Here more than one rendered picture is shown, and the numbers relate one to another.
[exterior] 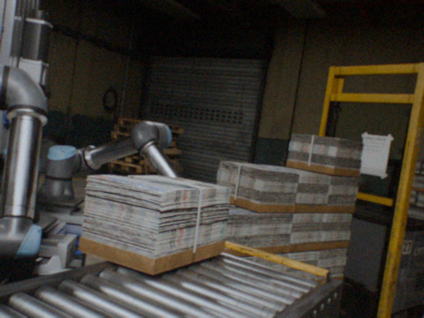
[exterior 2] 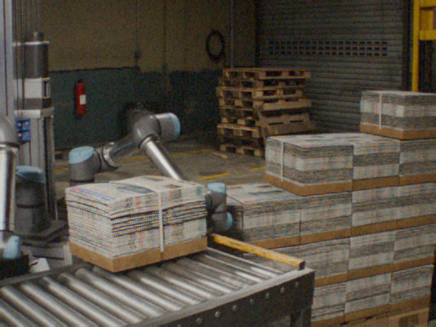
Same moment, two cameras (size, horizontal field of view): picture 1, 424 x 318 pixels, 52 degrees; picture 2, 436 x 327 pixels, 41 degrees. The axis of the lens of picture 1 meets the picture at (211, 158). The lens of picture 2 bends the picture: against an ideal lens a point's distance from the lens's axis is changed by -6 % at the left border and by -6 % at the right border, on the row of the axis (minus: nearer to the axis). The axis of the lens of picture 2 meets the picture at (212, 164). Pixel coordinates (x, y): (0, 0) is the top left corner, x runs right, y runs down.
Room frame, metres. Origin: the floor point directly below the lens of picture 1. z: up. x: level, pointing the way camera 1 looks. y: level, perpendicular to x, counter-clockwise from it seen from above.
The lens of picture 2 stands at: (-0.45, -0.69, 1.44)
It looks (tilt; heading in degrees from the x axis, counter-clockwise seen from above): 10 degrees down; 17
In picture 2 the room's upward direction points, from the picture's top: straight up
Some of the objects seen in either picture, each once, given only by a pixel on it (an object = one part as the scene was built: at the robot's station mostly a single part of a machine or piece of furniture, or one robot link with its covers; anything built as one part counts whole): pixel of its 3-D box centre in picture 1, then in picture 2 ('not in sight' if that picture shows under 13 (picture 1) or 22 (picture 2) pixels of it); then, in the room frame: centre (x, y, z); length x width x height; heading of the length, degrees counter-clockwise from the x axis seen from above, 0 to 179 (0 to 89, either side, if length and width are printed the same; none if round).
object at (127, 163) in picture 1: (146, 152); (264, 109); (9.01, 1.38, 0.65); 1.33 x 0.94 x 1.30; 153
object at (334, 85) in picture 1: (319, 180); (419, 140); (3.36, -0.86, 0.97); 0.09 x 0.09 x 1.75; 39
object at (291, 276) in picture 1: (252, 269); (233, 263); (1.41, -0.19, 0.77); 0.47 x 0.05 x 0.05; 59
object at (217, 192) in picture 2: not in sight; (214, 198); (1.78, 0.00, 0.90); 0.11 x 0.08 x 0.11; 157
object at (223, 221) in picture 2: not in sight; (217, 221); (1.80, -0.01, 0.81); 0.11 x 0.08 x 0.09; 149
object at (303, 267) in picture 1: (267, 256); (254, 249); (1.48, -0.24, 0.81); 0.43 x 0.03 x 0.02; 59
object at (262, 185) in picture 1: (256, 186); (307, 163); (2.46, -0.27, 0.95); 0.38 x 0.29 x 0.23; 39
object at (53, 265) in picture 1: (54, 266); (43, 266); (1.12, 0.37, 0.79); 0.09 x 0.03 x 0.06; 124
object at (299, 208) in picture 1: (287, 202); (355, 176); (2.64, -0.50, 0.86); 0.38 x 0.29 x 0.04; 39
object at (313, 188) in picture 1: (289, 188); (355, 159); (2.64, -0.50, 0.95); 0.38 x 0.29 x 0.23; 39
